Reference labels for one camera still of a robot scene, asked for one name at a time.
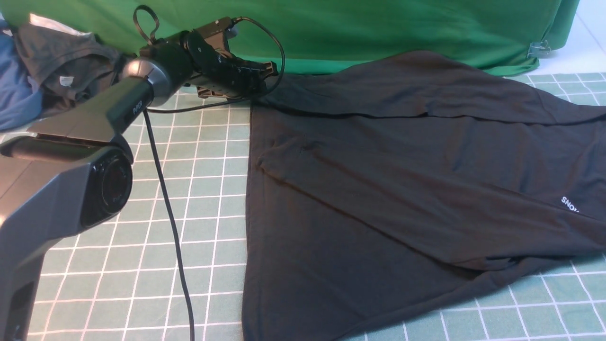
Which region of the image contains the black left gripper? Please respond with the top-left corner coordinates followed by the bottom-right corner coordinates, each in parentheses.
top-left (185, 30), bottom-right (279, 99)

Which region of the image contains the gray long-sleeve shirt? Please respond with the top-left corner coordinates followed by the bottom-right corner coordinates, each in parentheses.
top-left (241, 51), bottom-right (605, 341)

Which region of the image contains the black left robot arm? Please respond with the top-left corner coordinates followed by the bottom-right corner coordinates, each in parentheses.
top-left (1, 29), bottom-right (284, 341)

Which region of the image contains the dark gray crumpled shirt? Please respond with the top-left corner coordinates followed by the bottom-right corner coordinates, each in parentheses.
top-left (14, 24), bottom-right (132, 118)

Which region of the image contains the blue crumpled shirt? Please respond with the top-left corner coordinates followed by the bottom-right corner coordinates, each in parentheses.
top-left (0, 27), bottom-right (43, 132)

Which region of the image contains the white crumpled garment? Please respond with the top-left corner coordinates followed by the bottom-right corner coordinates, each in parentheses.
top-left (29, 13), bottom-right (94, 36)

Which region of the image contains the green checkered tablecloth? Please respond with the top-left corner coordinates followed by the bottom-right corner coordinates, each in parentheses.
top-left (0, 71), bottom-right (606, 341)

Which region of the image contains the green backdrop cloth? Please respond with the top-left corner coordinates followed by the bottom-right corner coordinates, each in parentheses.
top-left (1, 0), bottom-right (579, 76)

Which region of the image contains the metal binder clip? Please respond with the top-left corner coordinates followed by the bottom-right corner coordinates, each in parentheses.
top-left (526, 40), bottom-right (552, 59)

